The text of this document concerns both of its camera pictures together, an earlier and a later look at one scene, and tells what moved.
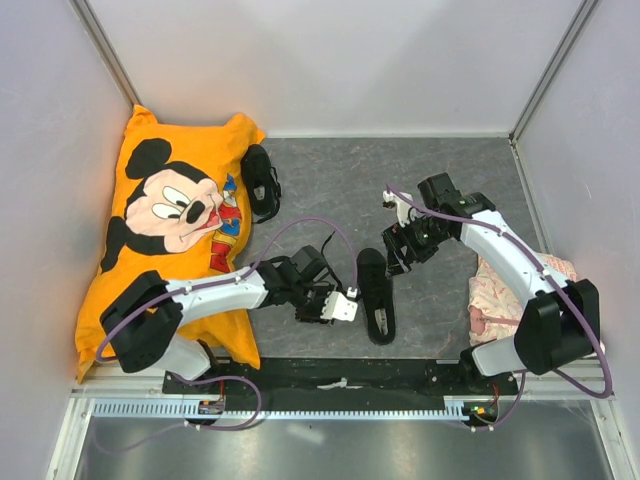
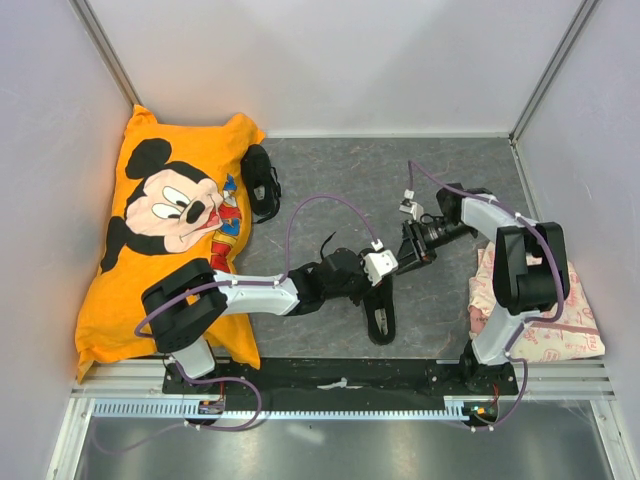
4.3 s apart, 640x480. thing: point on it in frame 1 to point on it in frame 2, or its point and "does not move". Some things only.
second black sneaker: [262, 183] does not move
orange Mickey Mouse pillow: [175, 209] does not move
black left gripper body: [309, 310] to [354, 289]
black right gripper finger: [391, 244] to [407, 252]
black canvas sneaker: [377, 293] does not move
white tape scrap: [342, 384] does not move
